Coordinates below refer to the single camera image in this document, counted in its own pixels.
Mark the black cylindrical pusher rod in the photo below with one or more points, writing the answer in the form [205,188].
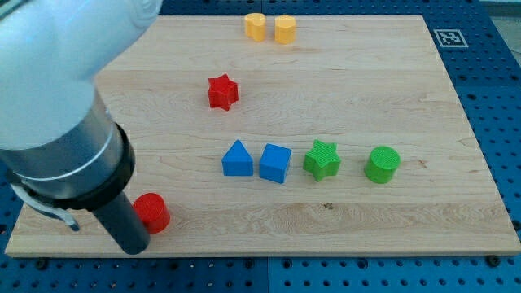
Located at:
[124,225]

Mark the red cylinder block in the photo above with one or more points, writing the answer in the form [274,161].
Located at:
[153,212]

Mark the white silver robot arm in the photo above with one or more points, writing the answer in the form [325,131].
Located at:
[62,149]

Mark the blue triangle block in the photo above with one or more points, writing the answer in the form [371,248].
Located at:
[237,161]

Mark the red star block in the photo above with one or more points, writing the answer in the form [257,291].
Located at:
[222,92]

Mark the blue cube block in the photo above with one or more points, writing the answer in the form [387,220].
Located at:
[274,163]

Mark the wooden board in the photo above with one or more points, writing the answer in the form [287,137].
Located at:
[357,81]

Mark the green star block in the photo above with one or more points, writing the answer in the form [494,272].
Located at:
[322,160]

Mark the yellow heart block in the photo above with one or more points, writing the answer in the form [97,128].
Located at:
[254,26]

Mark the yellow hexagon block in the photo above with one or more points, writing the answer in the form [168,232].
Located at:
[285,29]

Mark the green cylinder block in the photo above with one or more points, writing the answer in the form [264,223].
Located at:
[382,164]

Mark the white fiducial marker tag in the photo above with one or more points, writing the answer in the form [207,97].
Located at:
[450,38]

